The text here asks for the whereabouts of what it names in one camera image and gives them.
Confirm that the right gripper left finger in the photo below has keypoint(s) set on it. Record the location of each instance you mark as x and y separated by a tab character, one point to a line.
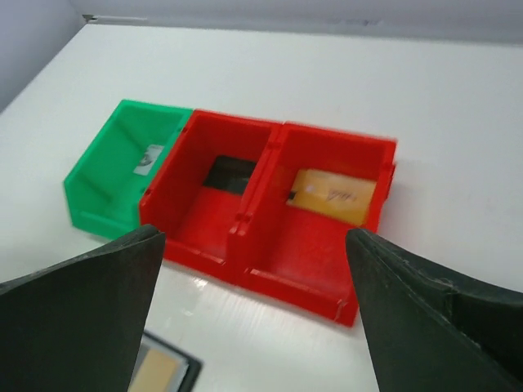
77	325

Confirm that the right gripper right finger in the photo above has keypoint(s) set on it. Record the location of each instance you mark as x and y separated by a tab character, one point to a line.
431	328

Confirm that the black leather card holder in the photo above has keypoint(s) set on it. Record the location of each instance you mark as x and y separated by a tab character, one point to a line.
186	377

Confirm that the gold card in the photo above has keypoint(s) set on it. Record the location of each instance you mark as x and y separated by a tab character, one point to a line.
343	198
155	373

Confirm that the green plastic bin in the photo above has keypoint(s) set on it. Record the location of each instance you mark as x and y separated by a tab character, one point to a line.
101	190

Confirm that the red plastic bin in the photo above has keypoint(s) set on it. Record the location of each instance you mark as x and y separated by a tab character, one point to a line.
199	222
298	256

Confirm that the gold card in bin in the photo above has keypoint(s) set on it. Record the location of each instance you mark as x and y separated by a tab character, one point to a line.
343	198

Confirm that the silver card in bin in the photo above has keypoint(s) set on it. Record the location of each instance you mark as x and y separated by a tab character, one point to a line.
148	160

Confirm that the black card in bin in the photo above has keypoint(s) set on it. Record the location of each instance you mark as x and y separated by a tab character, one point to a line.
230	174

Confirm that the aluminium table frame rail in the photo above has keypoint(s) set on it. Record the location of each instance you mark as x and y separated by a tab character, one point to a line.
113	20

